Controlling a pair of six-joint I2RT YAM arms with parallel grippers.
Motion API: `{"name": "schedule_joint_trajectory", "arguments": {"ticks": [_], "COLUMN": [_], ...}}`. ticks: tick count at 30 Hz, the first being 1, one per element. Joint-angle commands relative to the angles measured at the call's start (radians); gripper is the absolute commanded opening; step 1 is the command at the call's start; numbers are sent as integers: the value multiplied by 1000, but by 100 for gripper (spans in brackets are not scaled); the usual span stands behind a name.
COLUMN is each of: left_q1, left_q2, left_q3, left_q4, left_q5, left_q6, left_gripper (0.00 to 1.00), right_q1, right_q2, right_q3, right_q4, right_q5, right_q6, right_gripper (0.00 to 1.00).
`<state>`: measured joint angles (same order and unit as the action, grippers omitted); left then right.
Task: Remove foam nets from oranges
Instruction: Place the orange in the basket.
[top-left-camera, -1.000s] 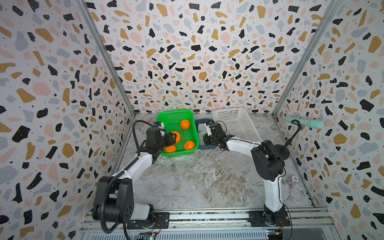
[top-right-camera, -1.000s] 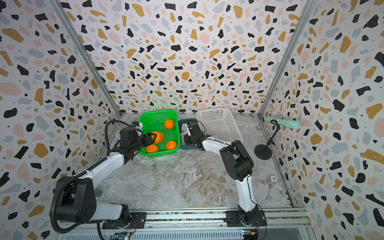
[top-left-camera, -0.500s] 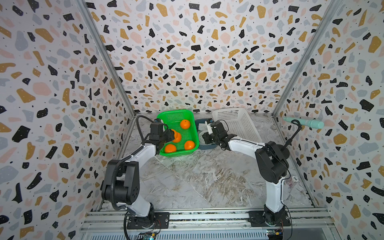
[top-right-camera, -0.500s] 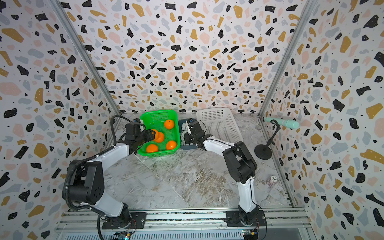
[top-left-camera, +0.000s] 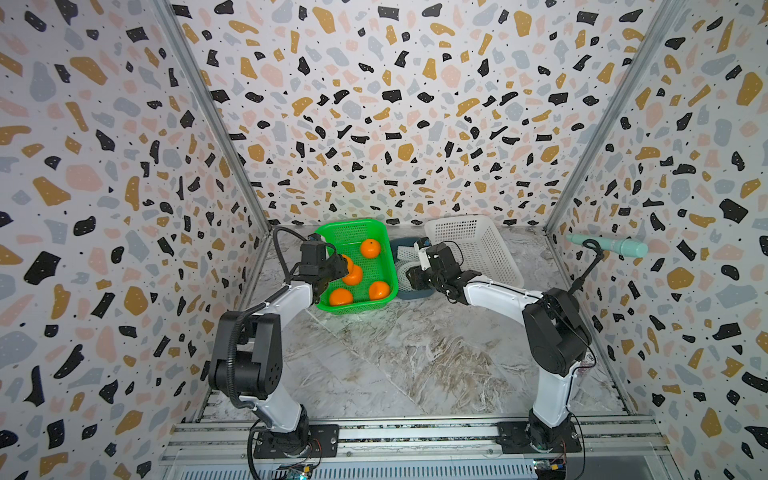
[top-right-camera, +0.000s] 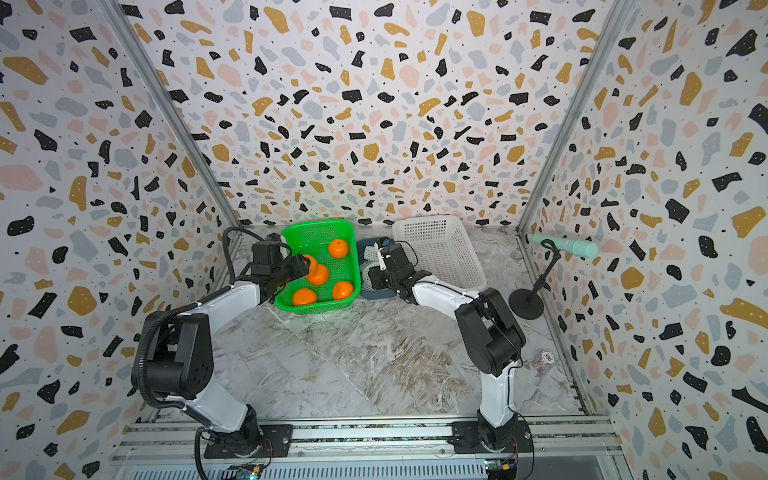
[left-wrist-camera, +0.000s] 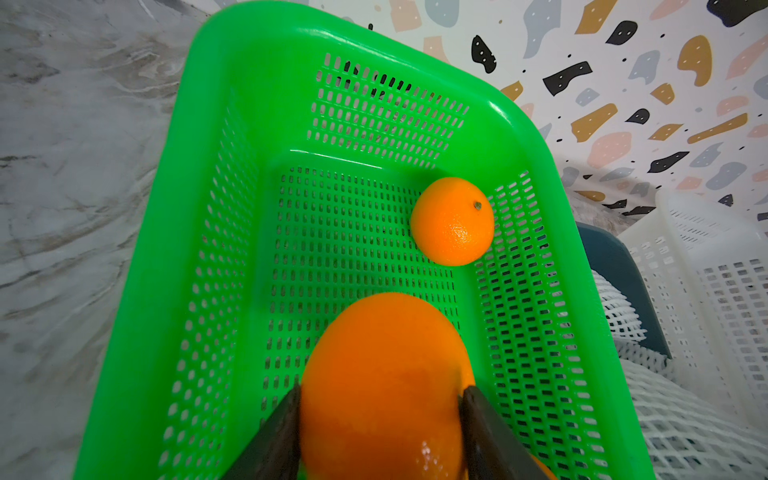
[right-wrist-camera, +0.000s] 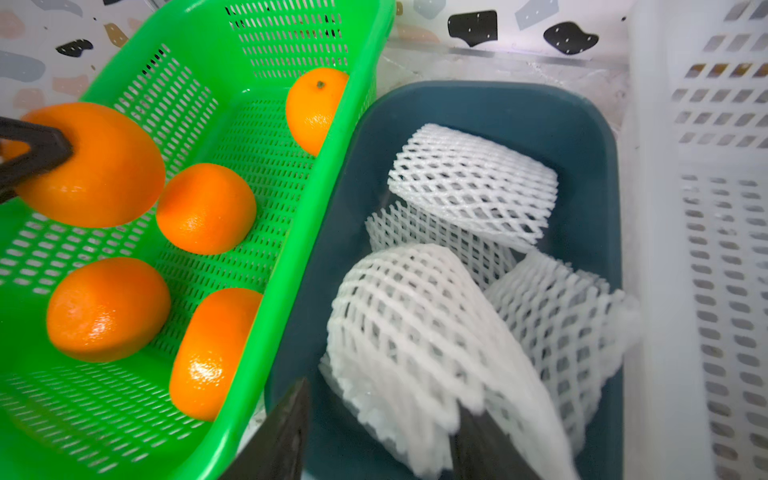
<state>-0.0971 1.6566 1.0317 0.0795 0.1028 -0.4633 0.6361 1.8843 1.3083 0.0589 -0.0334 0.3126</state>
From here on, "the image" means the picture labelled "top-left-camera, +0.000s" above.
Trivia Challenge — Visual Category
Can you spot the black microphone stand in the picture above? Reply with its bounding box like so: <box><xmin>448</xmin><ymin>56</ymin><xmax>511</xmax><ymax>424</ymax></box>
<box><xmin>566</xmin><ymin>239</ymin><xmax>604</xmax><ymax>298</ymax></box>

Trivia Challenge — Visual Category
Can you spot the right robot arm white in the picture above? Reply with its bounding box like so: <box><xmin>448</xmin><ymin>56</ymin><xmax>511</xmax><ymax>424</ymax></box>
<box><xmin>406</xmin><ymin>237</ymin><xmax>591</xmax><ymax>452</ymax></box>

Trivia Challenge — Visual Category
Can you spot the dark teal plastic bin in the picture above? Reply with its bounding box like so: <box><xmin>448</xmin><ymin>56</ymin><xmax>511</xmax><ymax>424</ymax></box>
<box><xmin>390</xmin><ymin>236</ymin><xmax>435</xmax><ymax>300</ymax></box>

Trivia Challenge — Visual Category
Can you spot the small crumpled wrapper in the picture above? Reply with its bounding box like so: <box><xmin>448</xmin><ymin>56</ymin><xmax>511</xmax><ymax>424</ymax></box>
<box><xmin>578</xmin><ymin>353</ymin><xmax>597</xmax><ymax>369</ymax></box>

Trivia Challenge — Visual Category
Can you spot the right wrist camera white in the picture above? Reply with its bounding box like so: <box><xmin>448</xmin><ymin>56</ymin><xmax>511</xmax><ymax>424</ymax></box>
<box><xmin>414</xmin><ymin>237</ymin><xmax>431</xmax><ymax>271</ymax></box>

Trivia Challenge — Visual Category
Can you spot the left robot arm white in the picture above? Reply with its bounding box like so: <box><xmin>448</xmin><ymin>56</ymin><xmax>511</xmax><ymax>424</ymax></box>
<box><xmin>208</xmin><ymin>234</ymin><xmax>349</xmax><ymax>438</ymax></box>

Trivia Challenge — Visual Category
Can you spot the green plastic mesh basket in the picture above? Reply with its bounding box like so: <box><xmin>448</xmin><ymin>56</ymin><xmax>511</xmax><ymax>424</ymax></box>
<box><xmin>316</xmin><ymin>219</ymin><xmax>399</xmax><ymax>315</ymax></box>

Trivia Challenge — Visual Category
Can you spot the white plastic mesh basket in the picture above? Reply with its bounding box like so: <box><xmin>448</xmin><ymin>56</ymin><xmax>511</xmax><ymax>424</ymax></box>
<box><xmin>425</xmin><ymin>215</ymin><xmax>524</xmax><ymax>288</ymax></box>

